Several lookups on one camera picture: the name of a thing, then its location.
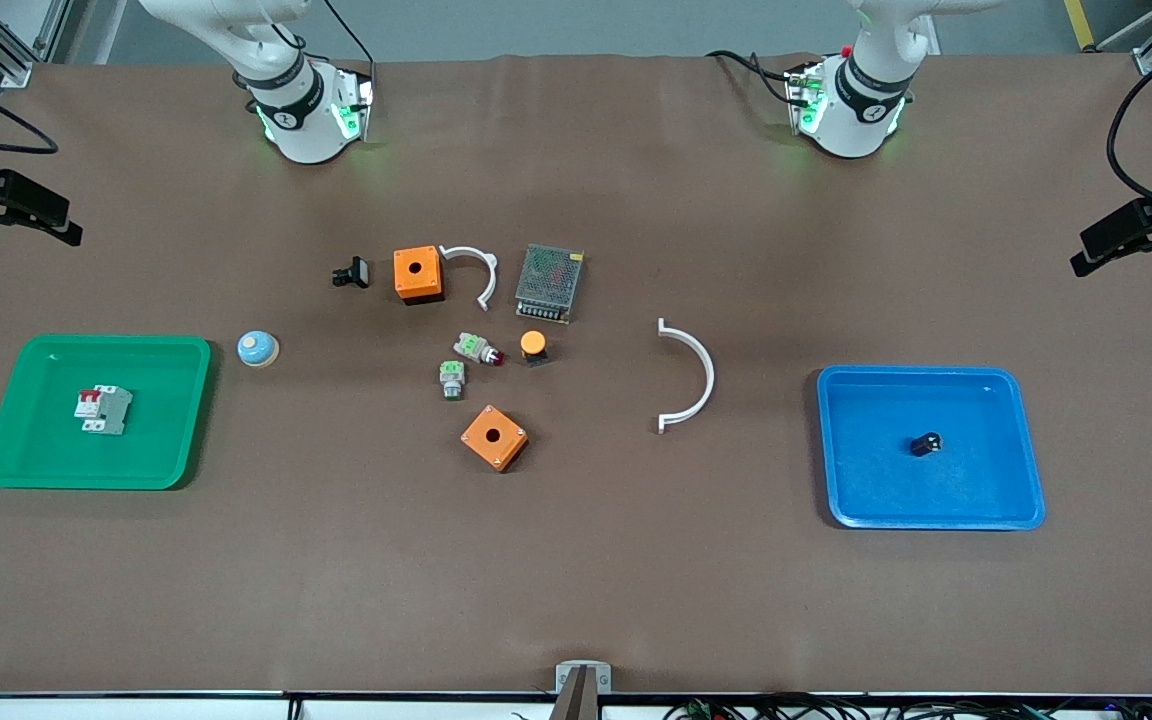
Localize red indicator lamp green body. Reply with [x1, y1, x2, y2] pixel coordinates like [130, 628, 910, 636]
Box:
[453, 333, 504, 367]

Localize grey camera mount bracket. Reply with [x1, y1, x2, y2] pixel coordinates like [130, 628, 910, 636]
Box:
[555, 660, 613, 720]

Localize black left arm base cable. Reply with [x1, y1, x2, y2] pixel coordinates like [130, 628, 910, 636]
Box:
[706, 50, 799, 106]

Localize brown table cover sheet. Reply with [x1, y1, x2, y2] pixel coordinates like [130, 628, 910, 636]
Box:
[0, 52, 1152, 697]

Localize large white half-ring clamp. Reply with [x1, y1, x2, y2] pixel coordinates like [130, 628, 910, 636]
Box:
[657, 318, 717, 434]

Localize metal mesh power supply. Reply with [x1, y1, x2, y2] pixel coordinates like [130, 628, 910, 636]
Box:
[516, 244, 584, 324]

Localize black arm base cable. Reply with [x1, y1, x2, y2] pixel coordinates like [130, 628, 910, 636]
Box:
[321, 0, 377, 76]
[706, 50, 799, 106]

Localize orange button box with hole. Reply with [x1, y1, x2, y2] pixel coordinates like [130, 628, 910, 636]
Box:
[461, 405, 529, 473]
[394, 246, 444, 305]

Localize blue and white round button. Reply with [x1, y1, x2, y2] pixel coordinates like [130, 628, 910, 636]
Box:
[237, 330, 281, 368]

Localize green plastic tray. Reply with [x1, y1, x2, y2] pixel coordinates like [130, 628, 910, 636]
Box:
[0, 335, 212, 491]

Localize blue plastic tray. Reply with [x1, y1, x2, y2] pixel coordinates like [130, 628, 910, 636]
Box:
[817, 366, 1047, 531]

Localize white circuit breaker red switch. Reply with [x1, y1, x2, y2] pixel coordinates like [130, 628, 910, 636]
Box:
[74, 385, 134, 436]

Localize tangled black cables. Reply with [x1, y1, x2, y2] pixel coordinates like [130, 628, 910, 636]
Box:
[666, 690, 1152, 720]

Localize black right arm base cable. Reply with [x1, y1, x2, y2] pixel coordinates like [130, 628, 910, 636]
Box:
[321, 0, 377, 76]

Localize small white half-ring clamp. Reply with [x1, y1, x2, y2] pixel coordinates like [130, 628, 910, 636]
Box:
[439, 245, 498, 311]

